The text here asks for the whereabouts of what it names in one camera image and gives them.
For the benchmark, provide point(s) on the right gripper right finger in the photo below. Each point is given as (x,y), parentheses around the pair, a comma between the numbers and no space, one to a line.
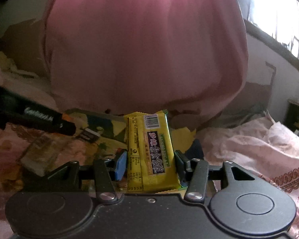
(193,174)

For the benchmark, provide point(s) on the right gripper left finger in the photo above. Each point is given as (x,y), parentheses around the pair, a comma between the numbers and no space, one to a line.
(105,173)

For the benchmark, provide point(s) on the yellow snack bar packet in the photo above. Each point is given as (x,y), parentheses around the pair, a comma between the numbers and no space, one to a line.
(150,158)

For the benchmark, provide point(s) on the clear packet of nut bars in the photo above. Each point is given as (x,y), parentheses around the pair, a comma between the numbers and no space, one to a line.
(51,150)

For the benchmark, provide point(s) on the grey tray with cartoon lining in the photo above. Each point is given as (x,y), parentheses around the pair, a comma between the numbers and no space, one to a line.
(113,137)

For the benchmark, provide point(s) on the pink floral bed quilt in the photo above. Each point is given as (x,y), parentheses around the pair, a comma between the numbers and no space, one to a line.
(262,145)

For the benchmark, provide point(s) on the dark bedside table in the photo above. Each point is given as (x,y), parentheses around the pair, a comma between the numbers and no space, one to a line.
(291,119)

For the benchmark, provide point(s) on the large pink pillow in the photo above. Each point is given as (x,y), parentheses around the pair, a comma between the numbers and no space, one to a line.
(188,56)

